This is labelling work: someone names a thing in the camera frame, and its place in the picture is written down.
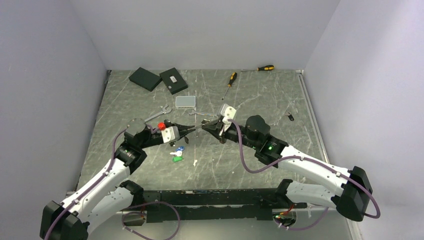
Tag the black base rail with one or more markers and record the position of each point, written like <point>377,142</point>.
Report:
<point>212,204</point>

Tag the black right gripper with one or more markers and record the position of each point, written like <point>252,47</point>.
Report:
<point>221,134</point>

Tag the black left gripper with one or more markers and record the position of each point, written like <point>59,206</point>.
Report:
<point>183,130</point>

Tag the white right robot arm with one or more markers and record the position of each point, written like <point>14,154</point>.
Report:
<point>348,191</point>

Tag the large silver wrench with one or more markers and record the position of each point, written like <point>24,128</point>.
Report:
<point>165,110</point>

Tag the small silver wrench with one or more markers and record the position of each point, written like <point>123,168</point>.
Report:
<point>194,112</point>

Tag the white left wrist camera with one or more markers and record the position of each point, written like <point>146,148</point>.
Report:
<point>168,134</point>

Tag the key with green tag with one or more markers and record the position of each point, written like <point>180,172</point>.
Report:
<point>176,159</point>

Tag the white network switch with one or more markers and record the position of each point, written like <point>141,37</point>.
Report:
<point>185,102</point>

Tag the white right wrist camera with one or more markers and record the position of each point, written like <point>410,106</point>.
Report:
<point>227,113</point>

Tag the key with white tag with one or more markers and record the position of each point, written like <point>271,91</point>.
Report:
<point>177,153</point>

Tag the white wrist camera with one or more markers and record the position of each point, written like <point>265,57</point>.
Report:
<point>227,113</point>
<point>168,134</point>

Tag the black box with label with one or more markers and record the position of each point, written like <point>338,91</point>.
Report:
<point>173,80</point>

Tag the orange black screwdriver at wall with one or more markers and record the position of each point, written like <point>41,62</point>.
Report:
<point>261,69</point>

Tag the black flat box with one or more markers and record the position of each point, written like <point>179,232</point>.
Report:
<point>145,79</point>

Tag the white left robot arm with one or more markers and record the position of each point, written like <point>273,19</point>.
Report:
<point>110,190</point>

